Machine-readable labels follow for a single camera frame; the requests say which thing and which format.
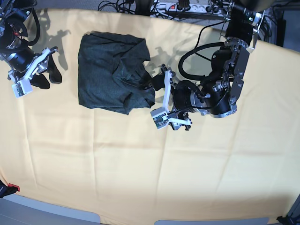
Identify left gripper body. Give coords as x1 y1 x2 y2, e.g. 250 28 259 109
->
160 64 202 131

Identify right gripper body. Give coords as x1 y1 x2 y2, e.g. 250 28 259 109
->
7 46 58 83

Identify dark teal long-sleeve shirt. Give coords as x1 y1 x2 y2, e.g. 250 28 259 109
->
77 31 155 115

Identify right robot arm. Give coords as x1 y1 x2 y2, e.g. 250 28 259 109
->
0 0 62 96

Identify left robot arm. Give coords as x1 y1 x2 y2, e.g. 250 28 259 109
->
146 0 272 130

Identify white power strip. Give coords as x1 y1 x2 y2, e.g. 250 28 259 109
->
153 1 211 15

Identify yellow table cover cloth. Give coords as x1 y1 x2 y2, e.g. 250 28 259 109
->
0 9 300 225

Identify red and black clamp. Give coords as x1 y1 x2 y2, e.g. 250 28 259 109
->
0 181 20 198

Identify black corner clamp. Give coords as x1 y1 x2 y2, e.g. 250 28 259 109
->
277 216 300 225

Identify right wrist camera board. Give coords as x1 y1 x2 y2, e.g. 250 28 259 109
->
12 80 33 98

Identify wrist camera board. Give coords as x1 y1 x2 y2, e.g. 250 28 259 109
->
150 107 169 129
12 80 33 98

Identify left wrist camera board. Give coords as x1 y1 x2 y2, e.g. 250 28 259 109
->
150 107 169 129

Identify tangled black cables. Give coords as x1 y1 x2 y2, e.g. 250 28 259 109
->
97 0 155 16

